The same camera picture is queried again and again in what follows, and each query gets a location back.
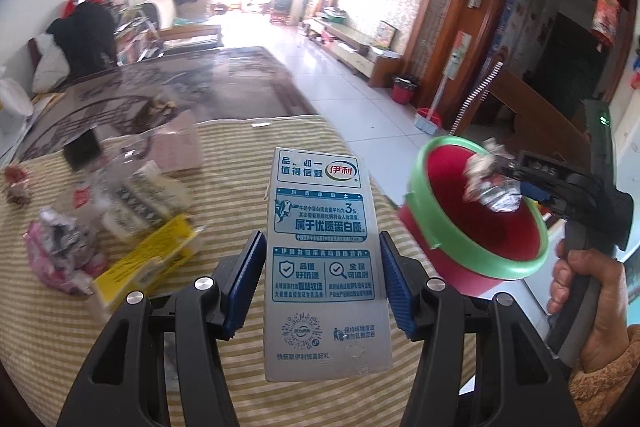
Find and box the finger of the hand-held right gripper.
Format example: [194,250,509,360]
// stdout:
[498,150,593,192]
[522,186,556,214]

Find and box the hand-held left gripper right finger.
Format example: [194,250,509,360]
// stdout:
[377,231,583,427]

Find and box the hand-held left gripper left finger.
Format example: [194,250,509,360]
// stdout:
[60,229,268,427]

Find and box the silver foil wrapper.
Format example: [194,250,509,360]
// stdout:
[462,138,523,214]

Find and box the red bucket with green rim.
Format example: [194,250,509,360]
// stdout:
[397,135,549,299]

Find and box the white blue milk carton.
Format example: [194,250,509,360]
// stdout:
[261,147,395,383]

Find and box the clear plastic bag red label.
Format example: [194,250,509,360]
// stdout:
[60,132,166,218]

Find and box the person's right forearm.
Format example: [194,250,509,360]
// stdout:
[567,324,640,418]

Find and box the person's right hand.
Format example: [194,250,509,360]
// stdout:
[546,239,632,373]

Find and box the wooden chair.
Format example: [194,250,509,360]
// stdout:
[452,62,591,158]

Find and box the striped beige table cloth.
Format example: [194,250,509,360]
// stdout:
[0,114,481,427]

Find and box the yellow packet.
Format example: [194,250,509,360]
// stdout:
[92,213,201,310]

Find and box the white black patterned packet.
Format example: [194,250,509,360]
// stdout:
[102,162,193,240]

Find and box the red lantern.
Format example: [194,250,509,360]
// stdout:
[591,0,622,50]

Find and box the small red waste bin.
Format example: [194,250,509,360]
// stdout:
[391,77,418,105]

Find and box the pink cardboard box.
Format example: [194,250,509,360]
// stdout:
[150,109,203,172]

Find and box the crumpled pink wrapper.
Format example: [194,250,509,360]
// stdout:
[27,207,108,295]

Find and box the pile of brown nut shells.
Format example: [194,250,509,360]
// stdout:
[132,99,178,130]

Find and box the glass coffee table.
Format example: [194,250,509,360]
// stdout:
[0,47,318,162]

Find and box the small black object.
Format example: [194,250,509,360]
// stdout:
[62,129,103,170]

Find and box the low television cabinet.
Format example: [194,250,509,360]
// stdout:
[305,17,403,88]

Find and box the small red snack wrapper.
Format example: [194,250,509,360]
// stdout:
[2,164,31,202]

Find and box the wooden sofa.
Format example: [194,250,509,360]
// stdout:
[27,0,223,92]

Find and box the white pillow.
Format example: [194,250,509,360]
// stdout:
[32,34,68,92]

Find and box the pile of black clothes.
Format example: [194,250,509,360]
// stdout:
[47,0,118,80]

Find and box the white plastic bag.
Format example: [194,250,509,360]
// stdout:
[0,64,33,128]

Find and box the broom with white handle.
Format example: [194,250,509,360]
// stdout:
[414,52,458,135]

